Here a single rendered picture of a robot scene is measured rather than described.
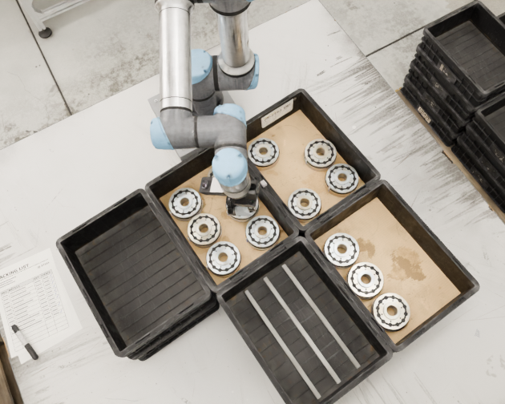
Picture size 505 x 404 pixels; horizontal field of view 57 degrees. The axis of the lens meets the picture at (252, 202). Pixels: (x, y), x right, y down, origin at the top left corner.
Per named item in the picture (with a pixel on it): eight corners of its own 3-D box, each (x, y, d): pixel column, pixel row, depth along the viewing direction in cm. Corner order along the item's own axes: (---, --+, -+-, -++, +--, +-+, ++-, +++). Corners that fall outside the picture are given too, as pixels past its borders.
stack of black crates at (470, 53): (397, 90, 240) (422, 27, 198) (445, 65, 244) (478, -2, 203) (446, 149, 226) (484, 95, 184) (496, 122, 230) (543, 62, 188)
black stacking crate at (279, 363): (220, 301, 138) (214, 294, 128) (300, 246, 143) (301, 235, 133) (300, 424, 125) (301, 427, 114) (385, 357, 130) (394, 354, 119)
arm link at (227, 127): (196, 103, 107) (196, 147, 104) (245, 100, 107) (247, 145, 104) (201, 117, 114) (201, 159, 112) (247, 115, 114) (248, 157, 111)
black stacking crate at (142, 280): (70, 252, 147) (54, 241, 136) (151, 201, 152) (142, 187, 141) (131, 361, 133) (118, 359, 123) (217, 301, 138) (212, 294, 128)
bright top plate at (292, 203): (281, 199, 144) (281, 199, 144) (308, 183, 146) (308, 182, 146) (300, 225, 141) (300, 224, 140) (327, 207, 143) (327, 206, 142)
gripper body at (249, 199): (256, 213, 126) (252, 201, 114) (225, 208, 127) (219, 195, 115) (261, 186, 128) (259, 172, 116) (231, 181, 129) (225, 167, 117)
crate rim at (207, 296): (56, 243, 138) (53, 240, 136) (143, 188, 143) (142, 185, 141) (120, 361, 124) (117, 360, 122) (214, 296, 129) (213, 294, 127)
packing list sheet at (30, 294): (-15, 277, 157) (-17, 276, 156) (48, 244, 160) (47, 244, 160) (14, 367, 145) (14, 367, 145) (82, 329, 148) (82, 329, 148)
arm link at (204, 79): (182, 70, 164) (175, 46, 151) (220, 69, 163) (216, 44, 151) (181, 100, 160) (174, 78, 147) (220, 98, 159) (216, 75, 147)
